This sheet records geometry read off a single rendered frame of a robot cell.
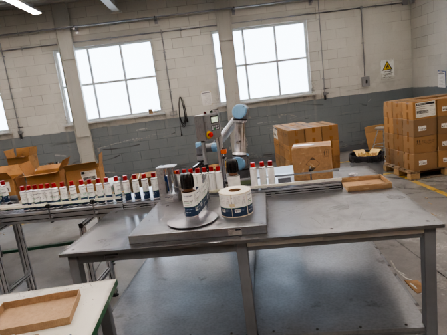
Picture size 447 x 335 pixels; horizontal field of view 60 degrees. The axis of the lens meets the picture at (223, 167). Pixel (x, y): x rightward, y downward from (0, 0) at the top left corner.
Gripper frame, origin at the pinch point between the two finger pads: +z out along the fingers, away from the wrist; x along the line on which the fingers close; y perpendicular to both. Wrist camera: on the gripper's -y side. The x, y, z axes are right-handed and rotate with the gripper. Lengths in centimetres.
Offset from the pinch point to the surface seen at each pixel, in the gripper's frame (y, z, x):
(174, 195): -20, -5, -52
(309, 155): 87, -17, -31
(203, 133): 7, -46, -40
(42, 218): -129, 6, -24
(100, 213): -81, 6, -32
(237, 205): 21, -7, -105
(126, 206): -59, 3, -35
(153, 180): -35, -15, -36
